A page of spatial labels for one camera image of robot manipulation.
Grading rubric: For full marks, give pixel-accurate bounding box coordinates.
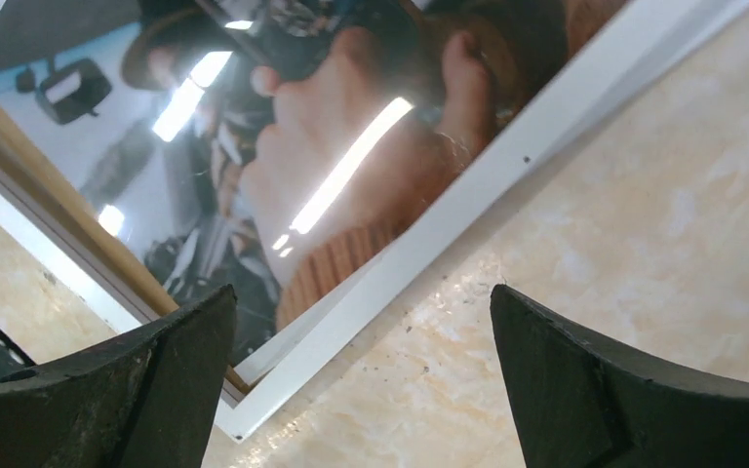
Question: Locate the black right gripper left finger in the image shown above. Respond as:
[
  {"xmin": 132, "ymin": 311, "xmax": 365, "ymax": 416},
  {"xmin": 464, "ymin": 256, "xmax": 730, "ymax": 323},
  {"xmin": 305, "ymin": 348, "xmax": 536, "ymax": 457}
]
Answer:
[{"xmin": 0, "ymin": 286, "xmax": 237, "ymax": 467}]

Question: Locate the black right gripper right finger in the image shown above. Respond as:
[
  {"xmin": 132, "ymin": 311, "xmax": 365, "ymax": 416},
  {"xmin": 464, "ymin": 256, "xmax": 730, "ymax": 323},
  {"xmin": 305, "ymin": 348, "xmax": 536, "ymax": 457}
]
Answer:
[{"xmin": 490, "ymin": 284, "xmax": 749, "ymax": 467}]

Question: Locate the white wooden picture frame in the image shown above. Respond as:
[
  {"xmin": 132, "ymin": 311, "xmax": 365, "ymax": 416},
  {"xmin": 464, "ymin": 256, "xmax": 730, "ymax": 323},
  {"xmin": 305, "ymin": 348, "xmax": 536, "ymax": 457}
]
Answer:
[{"xmin": 0, "ymin": 1, "xmax": 748, "ymax": 441}]

